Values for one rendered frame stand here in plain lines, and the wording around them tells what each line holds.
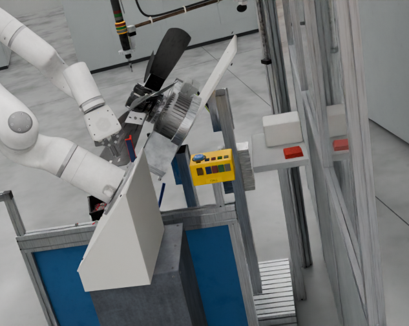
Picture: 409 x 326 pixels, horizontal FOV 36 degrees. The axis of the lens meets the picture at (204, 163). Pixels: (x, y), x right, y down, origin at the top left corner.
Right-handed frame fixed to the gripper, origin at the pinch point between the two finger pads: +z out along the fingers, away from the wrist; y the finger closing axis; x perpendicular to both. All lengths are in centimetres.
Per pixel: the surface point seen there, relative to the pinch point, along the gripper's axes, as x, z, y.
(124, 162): 47.8, 1.2, 7.3
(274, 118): 60, 13, 79
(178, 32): 48, -38, 53
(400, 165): 177, 77, 193
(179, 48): 55, -33, 53
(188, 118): 49, -4, 40
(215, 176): 18.4, 23.0, 31.5
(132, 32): 39, -44, 33
